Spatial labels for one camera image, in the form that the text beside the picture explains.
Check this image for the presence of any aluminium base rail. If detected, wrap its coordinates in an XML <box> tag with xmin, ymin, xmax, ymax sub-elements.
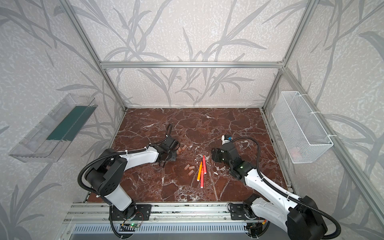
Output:
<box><xmin>53</xmin><ymin>202</ymin><xmax>271</xmax><ymax>240</ymax></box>

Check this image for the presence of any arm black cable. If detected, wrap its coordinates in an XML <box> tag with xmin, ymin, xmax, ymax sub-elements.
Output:
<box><xmin>77</xmin><ymin>122</ymin><xmax>174</xmax><ymax>195</ymax></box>
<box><xmin>230</xmin><ymin>136</ymin><xmax>342</xmax><ymax>240</ymax></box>

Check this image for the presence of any pink highlighter pen upper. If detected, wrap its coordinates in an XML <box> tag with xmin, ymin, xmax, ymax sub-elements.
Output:
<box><xmin>203</xmin><ymin>155</ymin><xmax>207</xmax><ymax>175</ymax></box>

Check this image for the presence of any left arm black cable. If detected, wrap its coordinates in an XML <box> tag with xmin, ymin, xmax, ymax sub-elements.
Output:
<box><xmin>77</xmin><ymin>122</ymin><xmax>174</xmax><ymax>195</ymax></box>

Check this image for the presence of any white wire mesh basket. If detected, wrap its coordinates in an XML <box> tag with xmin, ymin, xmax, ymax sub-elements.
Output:
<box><xmin>272</xmin><ymin>91</ymin><xmax>334</xmax><ymax>164</ymax></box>

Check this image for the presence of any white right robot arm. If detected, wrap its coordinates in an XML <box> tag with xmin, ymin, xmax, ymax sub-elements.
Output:
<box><xmin>211</xmin><ymin>142</ymin><xmax>328</xmax><ymax>240</ymax></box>

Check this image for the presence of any clear plastic wall tray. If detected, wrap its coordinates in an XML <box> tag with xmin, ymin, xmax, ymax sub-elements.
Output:
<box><xmin>9</xmin><ymin>94</ymin><xmax>98</xmax><ymax>163</ymax></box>

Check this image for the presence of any pink highlighter pen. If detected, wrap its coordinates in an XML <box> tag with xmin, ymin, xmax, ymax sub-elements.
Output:
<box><xmin>203</xmin><ymin>155</ymin><xmax>207</xmax><ymax>175</ymax></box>
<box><xmin>200</xmin><ymin>170</ymin><xmax>204</xmax><ymax>189</ymax></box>

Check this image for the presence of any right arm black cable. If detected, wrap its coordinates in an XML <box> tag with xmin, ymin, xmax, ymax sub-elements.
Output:
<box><xmin>230</xmin><ymin>136</ymin><xmax>342</xmax><ymax>240</ymax></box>

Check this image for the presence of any aluminium cage frame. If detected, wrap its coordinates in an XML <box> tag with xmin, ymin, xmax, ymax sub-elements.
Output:
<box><xmin>59</xmin><ymin>1</ymin><xmax>384</xmax><ymax>224</ymax></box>

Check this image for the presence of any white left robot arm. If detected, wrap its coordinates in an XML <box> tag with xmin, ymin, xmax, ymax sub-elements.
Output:
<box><xmin>78</xmin><ymin>136</ymin><xmax>180</xmax><ymax>212</ymax></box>

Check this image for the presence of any yellow-orange highlighter pen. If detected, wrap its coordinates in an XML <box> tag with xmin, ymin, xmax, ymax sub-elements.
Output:
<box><xmin>197</xmin><ymin>162</ymin><xmax>203</xmax><ymax>182</ymax></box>

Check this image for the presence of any pink highlighter pen lower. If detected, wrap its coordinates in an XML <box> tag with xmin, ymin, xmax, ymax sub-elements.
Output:
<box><xmin>200</xmin><ymin>170</ymin><xmax>204</xmax><ymax>189</ymax></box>

